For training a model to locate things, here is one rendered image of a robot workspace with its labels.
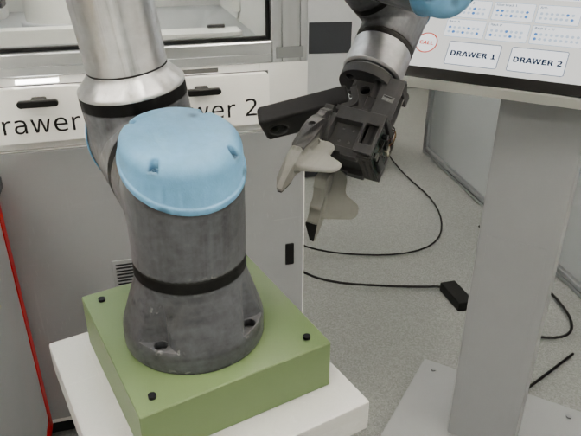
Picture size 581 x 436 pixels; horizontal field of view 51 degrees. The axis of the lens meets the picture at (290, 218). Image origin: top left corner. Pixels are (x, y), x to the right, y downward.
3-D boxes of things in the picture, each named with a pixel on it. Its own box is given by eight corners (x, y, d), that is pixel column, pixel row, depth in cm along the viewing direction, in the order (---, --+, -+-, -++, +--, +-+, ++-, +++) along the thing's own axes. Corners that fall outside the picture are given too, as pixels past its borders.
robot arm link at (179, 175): (148, 298, 55) (130, 161, 48) (113, 230, 65) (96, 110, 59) (267, 266, 60) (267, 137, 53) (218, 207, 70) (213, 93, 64)
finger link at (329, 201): (345, 252, 74) (360, 180, 72) (302, 237, 77) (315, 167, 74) (354, 246, 77) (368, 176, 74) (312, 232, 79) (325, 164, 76)
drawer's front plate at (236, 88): (270, 123, 132) (269, 73, 127) (134, 134, 125) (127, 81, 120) (268, 120, 134) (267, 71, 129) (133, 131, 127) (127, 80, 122)
